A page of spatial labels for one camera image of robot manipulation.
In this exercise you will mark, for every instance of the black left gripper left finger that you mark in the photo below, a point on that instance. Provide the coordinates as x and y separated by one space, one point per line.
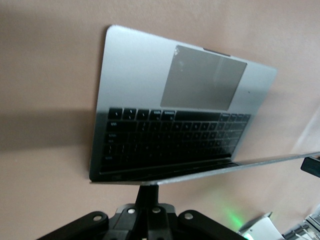
120 227

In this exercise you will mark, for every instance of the silver laptop with black keyboard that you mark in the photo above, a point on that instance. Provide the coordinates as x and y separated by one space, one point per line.
135 70

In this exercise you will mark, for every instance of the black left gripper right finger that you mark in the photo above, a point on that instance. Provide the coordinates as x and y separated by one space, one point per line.
175 227

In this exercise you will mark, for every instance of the brown table cover mat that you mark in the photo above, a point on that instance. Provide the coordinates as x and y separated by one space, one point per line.
37 62

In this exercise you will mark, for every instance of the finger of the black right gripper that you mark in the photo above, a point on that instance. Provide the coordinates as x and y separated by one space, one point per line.
312 166

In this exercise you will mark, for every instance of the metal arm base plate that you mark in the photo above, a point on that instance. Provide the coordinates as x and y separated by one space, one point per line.
252 221

